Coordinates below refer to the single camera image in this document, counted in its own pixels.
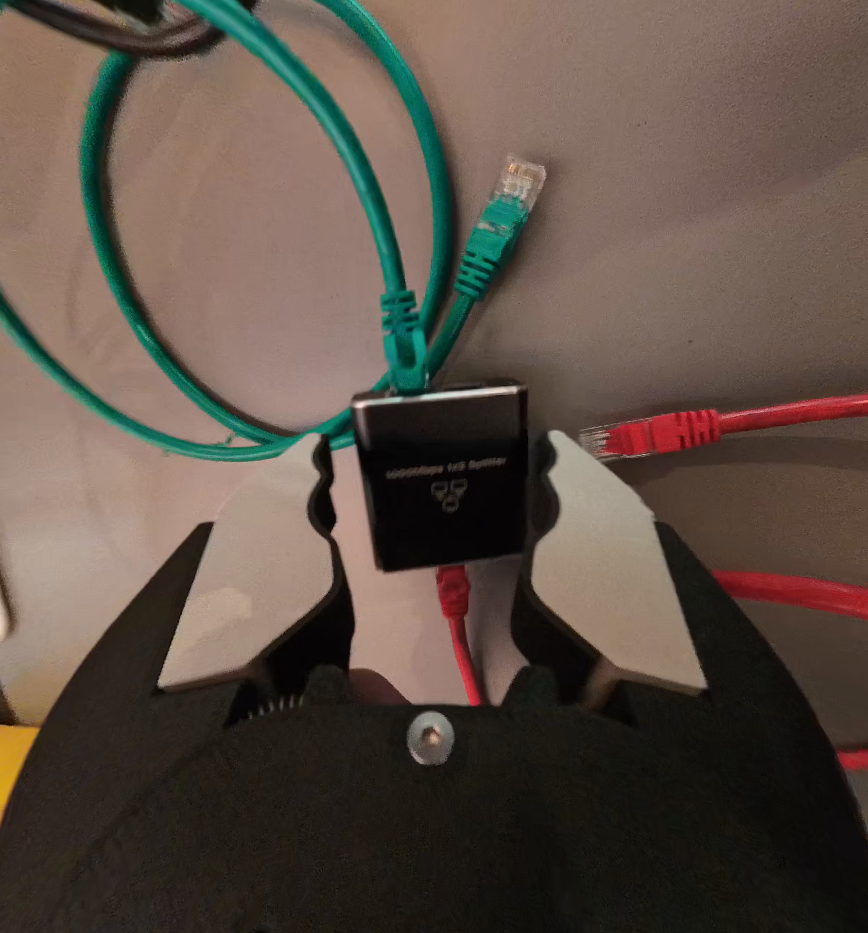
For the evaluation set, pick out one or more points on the black ethernet splitter box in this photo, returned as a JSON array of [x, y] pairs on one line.
[[441, 517]]

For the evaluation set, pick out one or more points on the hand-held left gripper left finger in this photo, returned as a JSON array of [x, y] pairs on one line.
[[259, 583]]

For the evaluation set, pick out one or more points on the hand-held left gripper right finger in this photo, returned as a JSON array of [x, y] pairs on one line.
[[616, 583]]

